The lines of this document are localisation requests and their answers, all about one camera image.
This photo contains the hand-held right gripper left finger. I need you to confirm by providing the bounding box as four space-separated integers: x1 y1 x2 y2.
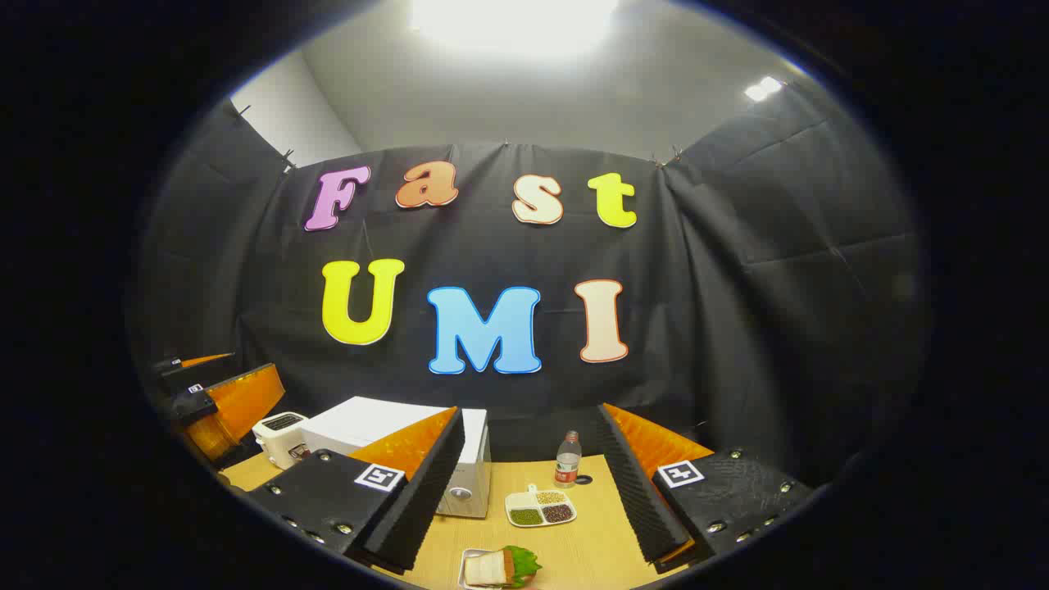
244 406 466 574

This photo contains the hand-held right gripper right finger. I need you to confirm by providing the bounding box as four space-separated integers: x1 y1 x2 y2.
595 402 814 574

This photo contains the bread and lettuce sandwich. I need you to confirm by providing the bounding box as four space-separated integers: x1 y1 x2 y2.
465 545 543 589

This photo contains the white microwave oven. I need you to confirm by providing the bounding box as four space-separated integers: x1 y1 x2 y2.
299 396 493 519

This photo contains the white toaster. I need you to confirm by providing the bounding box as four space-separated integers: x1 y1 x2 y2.
252 411 310 470

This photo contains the white rectangular tray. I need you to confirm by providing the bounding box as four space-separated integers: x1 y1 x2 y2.
457 547 534 590

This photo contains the clear water bottle red label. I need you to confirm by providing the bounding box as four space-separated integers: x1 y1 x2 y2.
555 430 583 489

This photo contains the white divided dish with beans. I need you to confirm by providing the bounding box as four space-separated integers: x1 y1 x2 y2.
504 483 578 529

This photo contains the black backdrop cloth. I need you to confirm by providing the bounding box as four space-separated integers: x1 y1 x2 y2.
131 78 931 492

